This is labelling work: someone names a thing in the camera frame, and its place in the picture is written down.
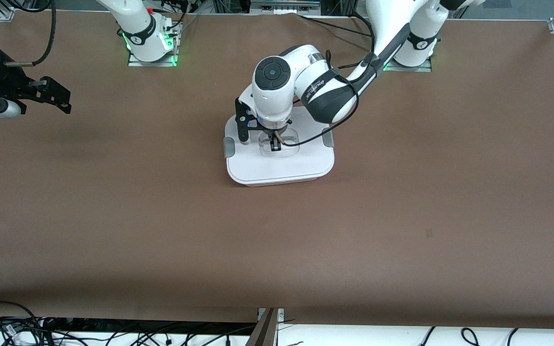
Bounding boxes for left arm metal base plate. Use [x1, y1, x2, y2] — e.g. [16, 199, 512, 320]
[382, 57, 433, 73]

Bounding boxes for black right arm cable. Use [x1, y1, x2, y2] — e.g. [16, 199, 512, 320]
[4, 0, 57, 67]

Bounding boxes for brown paper table cover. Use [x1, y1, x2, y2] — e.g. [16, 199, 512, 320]
[0, 12, 554, 330]

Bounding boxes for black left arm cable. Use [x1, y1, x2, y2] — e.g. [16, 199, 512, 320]
[277, 48, 360, 146]

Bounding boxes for white box lid grey clips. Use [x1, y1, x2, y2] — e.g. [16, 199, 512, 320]
[223, 107, 335, 185]

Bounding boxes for aluminium frame rail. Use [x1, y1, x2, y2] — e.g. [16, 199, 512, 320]
[250, 0, 322, 15]

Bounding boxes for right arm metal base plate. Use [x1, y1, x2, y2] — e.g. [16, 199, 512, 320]
[128, 22, 182, 67]

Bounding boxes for pink plastic box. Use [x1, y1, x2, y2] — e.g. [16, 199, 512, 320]
[239, 177, 322, 187]

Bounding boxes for long black table cable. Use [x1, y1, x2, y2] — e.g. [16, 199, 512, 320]
[298, 13, 374, 37]

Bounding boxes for metal bracket with brown beam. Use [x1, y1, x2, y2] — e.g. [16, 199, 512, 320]
[247, 308, 285, 346]

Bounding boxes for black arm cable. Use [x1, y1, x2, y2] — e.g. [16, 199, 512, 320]
[4, 0, 57, 67]
[277, 48, 360, 146]

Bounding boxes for black right base cable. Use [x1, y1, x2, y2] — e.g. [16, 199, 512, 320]
[159, 9, 186, 32]

